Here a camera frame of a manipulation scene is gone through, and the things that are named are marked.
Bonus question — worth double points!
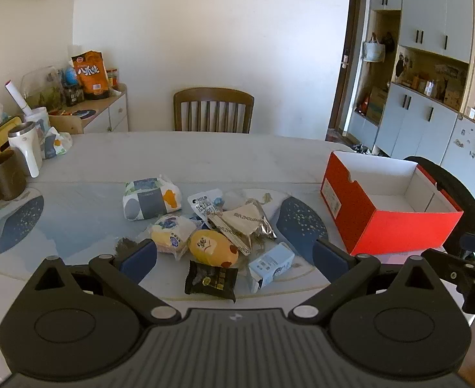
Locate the white side cabinet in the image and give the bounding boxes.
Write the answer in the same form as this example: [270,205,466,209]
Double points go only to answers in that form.
[49,83,129,134]

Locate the red cardboard box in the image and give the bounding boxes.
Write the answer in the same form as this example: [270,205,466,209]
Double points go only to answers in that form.
[320,150,464,256]

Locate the brown door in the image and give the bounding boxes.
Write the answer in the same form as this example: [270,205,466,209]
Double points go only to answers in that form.
[330,0,363,135]

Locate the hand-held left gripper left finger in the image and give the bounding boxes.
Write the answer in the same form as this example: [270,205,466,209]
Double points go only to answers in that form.
[30,239,182,326]

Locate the brown wooden chair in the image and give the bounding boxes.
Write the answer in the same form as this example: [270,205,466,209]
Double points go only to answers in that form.
[173,87,255,134]

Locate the black round chair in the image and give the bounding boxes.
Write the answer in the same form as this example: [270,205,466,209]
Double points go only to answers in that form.
[403,156,475,263]

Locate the yellow bread packet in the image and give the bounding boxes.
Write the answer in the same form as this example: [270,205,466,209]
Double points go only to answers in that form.
[150,214,198,260]

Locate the white sausage packet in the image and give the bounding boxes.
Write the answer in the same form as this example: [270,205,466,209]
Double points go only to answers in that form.
[187,189,225,221]

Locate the white electric kettle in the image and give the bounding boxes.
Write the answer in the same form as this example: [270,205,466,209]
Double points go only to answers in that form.
[8,121,44,178]

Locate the beige foil snack packet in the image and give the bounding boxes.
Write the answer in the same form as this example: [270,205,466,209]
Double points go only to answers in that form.
[207,203,279,256]

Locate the white tote bag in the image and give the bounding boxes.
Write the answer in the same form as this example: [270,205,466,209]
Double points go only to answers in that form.
[362,33,386,63]

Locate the brown mug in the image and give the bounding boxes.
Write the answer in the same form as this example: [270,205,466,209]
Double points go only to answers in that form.
[0,149,28,202]

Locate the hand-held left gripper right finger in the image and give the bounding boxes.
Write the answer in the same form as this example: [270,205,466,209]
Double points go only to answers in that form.
[288,238,445,326]

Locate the opened patterned tissue pack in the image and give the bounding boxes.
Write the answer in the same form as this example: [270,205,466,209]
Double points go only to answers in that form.
[43,126,73,159]

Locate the egg-shaped soft toy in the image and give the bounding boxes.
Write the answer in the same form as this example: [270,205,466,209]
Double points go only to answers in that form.
[188,230,240,268]

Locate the white lint roller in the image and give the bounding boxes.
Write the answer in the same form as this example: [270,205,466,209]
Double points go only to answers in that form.
[4,81,34,118]

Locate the glass terrarium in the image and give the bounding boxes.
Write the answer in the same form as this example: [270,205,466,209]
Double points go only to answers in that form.
[21,66,66,110]

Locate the black snack packet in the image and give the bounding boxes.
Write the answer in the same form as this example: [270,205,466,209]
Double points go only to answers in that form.
[184,259,239,303]

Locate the brown cardboard box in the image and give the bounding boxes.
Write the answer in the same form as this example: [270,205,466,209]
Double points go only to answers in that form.
[48,114,85,135]

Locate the white marble desktop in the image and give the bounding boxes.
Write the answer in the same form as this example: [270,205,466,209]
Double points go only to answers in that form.
[0,131,465,381]

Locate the blue printed table mat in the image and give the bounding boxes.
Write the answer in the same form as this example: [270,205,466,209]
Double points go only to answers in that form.
[0,182,448,304]

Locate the blue snack packet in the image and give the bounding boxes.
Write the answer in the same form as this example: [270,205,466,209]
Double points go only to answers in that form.
[248,242,295,294]

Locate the white wall cabinet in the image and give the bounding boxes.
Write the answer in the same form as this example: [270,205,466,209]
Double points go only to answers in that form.
[348,0,475,227]

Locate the patterned paper canister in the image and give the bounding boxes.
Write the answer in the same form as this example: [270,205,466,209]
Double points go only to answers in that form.
[22,107,52,158]

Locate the yellow tray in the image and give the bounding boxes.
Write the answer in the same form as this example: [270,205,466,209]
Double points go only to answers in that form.
[0,116,24,156]

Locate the orange snack bag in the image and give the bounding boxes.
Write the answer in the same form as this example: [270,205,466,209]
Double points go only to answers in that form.
[71,50,111,101]

